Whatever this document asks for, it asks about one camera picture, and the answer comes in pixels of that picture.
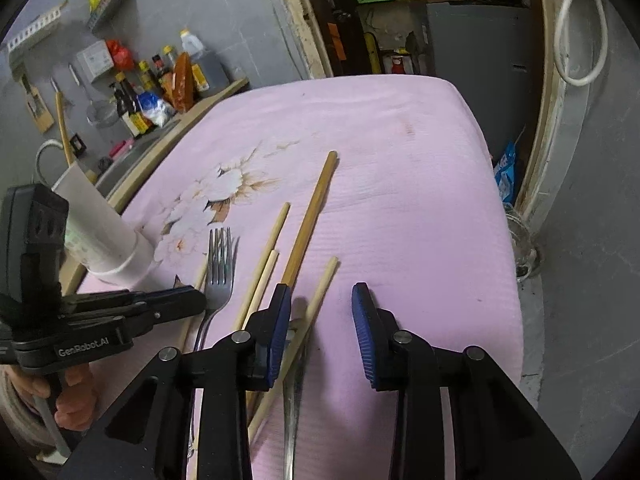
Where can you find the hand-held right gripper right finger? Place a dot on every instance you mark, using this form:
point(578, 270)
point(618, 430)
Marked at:
point(362, 330)

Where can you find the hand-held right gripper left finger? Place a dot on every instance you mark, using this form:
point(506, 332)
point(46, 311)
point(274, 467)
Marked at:
point(281, 330)

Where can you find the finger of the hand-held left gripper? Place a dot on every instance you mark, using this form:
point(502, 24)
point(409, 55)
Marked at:
point(170, 300)
point(135, 324)

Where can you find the metal fork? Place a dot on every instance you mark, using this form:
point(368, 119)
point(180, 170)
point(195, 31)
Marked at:
point(220, 280)

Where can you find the white cup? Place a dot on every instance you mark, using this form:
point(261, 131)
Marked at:
point(100, 230)

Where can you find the metal spoon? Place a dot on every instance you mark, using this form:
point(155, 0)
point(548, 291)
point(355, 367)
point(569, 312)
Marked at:
point(294, 410)

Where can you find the dark brown chopstick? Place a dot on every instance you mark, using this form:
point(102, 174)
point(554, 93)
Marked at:
point(312, 210)

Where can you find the person's left forearm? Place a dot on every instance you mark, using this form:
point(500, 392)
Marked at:
point(15, 410)

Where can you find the person's left hand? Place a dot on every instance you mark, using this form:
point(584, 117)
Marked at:
point(75, 402)

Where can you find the pink soap dish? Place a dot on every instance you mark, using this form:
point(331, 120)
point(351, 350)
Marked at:
point(120, 149)

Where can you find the wooden knife holder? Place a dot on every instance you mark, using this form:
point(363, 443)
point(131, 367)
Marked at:
point(37, 105)

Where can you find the hanging metal strainer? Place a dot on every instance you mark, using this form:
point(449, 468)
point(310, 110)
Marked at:
point(102, 115)

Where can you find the pink floral cloth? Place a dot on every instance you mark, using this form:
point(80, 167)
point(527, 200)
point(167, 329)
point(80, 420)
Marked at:
point(400, 185)

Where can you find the hanging metal utensil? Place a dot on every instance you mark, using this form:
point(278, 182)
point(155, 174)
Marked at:
point(56, 87)

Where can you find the dark pump bottle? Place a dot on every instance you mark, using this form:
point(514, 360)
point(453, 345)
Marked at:
point(125, 105)

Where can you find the soy sauce bottle yellow label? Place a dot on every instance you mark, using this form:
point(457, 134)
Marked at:
point(137, 110)

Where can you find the blue white seasoning bag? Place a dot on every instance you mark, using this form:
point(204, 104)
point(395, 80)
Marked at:
point(155, 107)

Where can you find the yellow cap sauce bottle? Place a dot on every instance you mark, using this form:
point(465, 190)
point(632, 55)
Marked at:
point(146, 77)

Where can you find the red plastic bag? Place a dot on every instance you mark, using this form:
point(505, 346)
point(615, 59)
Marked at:
point(121, 55)

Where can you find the red cap sauce bottle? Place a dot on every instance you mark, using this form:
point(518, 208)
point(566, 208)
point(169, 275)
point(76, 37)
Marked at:
point(160, 70)

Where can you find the blue plastic bag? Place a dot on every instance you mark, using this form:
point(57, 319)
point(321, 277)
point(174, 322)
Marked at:
point(506, 170)

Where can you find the orange sauce pouch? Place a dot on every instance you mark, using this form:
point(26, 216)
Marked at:
point(182, 82)

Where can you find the oil jug with yellow cap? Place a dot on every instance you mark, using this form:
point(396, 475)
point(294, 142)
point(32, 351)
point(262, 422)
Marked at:
point(205, 67)

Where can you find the white bottle red label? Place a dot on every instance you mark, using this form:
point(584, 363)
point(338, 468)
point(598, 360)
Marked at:
point(398, 65)

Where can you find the grey cabinet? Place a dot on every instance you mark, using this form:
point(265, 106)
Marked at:
point(475, 70)

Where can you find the white wall box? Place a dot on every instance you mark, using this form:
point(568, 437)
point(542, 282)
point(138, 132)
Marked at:
point(94, 61)

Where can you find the white wall rack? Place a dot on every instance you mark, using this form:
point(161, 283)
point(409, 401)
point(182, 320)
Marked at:
point(35, 32)

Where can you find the grey wall basket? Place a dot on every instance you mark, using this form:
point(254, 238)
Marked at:
point(112, 7)

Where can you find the wooden door frame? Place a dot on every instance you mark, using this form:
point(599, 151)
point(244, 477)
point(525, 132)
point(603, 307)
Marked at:
point(550, 110)

